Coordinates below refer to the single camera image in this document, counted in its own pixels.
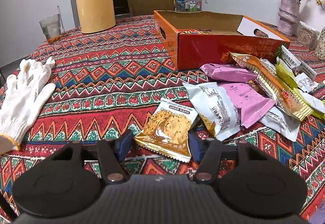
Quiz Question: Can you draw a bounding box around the pink crown print snack packet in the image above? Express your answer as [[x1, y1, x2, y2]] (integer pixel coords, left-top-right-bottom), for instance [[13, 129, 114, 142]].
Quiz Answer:
[[220, 82, 277, 128]]

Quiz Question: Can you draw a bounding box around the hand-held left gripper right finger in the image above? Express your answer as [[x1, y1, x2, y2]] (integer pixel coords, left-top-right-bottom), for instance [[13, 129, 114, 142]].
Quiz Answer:
[[188, 130, 267, 184]]

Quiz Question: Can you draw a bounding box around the gold oat crisp packet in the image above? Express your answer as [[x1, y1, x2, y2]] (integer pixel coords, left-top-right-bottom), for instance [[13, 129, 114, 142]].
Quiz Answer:
[[134, 98, 200, 163]]

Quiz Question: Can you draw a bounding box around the purple snack packet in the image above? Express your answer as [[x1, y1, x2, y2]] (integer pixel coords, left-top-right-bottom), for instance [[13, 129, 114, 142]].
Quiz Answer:
[[200, 64, 258, 82]]

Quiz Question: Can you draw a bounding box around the glass cup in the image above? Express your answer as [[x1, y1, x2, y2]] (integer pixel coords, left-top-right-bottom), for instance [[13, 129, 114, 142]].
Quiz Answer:
[[39, 14, 63, 45]]

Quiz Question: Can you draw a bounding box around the long orange gold snack packet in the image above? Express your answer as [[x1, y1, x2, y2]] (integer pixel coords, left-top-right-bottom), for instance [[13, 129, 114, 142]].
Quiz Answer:
[[230, 52, 314, 121]]

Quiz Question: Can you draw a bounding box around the orange cardboard box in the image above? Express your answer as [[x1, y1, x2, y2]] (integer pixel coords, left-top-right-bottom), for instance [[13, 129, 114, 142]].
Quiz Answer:
[[154, 10, 290, 71]]

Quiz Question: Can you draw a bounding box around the wooden chair back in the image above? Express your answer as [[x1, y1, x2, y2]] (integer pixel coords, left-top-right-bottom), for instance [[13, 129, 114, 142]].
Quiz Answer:
[[124, 0, 176, 17]]

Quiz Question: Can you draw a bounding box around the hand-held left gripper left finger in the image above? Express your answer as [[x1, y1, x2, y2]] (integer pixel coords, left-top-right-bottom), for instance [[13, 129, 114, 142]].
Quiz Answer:
[[51, 130, 134, 185]]

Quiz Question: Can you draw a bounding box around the yellow green snack packet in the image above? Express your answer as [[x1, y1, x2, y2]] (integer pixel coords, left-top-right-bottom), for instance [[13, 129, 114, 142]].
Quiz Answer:
[[297, 87, 325, 119]]

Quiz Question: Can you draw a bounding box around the small white snack packet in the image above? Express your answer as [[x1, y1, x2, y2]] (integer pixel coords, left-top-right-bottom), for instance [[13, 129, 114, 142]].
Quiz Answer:
[[296, 73, 319, 92]]

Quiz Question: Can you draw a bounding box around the white cotton glove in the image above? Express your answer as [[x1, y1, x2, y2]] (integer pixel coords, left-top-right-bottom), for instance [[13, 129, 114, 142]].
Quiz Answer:
[[0, 56, 56, 155]]

